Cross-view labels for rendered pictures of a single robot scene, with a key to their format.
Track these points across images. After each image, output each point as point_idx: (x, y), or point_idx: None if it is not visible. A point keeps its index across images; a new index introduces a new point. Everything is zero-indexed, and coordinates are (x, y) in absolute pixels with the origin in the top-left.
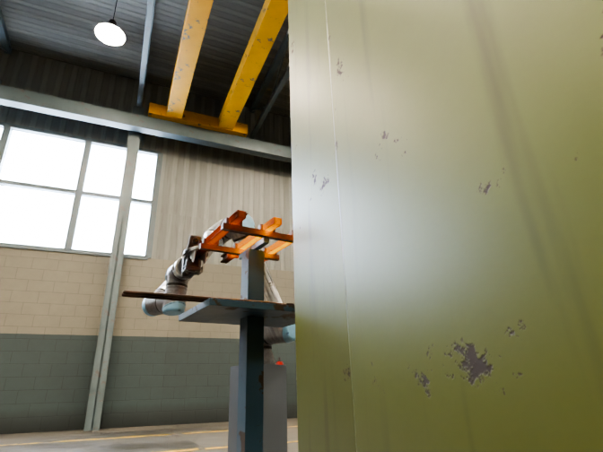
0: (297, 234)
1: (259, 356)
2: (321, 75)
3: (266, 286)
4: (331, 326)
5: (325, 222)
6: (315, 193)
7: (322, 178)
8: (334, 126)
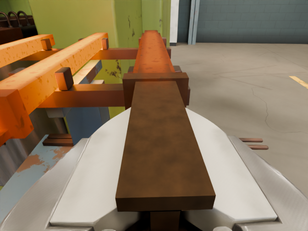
0: (123, 63)
1: None
2: None
3: None
4: None
5: (134, 60)
6: (130, 35)
7: (132, 29)
8: (162, 30)
